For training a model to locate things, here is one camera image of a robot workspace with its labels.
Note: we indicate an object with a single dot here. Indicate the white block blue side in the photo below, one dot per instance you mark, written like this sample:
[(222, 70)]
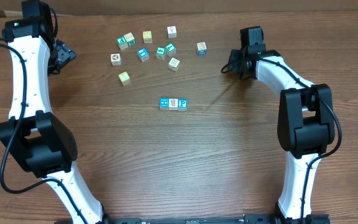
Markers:
[(201, 48)]

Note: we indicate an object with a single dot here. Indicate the blue picture block left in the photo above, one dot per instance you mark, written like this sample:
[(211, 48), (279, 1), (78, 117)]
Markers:
[(143, 54)]

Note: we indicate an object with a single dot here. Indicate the white patterned block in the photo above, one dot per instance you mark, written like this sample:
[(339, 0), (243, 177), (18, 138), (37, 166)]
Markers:
[(173, 104), (174, 64)]

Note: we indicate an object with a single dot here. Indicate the yellow block top row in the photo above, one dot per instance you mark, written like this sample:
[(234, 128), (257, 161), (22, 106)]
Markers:
[(147, 37)]

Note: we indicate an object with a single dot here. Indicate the yellow block lower left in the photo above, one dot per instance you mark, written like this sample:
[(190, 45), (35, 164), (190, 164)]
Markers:
[(124, 78)]

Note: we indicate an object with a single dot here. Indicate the green letter block far left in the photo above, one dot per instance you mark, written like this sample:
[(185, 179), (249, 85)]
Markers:
[(122, 43)]

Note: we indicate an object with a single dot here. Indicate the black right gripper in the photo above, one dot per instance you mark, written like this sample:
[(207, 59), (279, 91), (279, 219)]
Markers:
[(234, 65)]

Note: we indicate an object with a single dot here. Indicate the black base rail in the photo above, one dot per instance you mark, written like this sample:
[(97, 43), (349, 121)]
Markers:
[(246, 219)]

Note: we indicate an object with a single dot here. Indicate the cardboard panel at back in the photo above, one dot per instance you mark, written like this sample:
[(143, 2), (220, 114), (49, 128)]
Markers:
[(118, 7)]

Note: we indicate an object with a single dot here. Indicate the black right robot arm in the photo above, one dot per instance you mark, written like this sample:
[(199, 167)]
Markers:
[(307, 124)]

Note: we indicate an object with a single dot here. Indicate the white block red circle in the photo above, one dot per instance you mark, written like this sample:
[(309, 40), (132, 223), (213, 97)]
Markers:
[(116, 59)]

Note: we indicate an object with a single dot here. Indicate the blue letter P block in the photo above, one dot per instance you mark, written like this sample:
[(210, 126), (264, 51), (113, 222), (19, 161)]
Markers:
[(182, 104)]

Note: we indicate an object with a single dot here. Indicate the white block top right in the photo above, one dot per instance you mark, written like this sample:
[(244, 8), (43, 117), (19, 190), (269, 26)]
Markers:
[(172, 32)]

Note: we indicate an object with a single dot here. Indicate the green number four block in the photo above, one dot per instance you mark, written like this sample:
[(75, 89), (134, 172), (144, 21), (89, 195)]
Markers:
[(160, 53)]

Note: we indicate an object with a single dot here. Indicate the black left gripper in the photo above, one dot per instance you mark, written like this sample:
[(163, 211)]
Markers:
[(66, 54)]

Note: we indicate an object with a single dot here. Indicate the green letter L block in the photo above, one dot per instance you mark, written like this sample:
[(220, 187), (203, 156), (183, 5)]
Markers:
[(171, 49)]

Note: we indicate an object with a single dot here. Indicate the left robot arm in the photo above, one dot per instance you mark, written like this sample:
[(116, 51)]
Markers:
[(38, 141)]

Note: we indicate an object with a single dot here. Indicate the blue arrows block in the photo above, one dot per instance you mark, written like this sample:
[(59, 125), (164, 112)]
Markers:
[(164, 104)]

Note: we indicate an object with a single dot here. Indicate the white block dark green side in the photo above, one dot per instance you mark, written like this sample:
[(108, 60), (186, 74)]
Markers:
[(130, 39)]

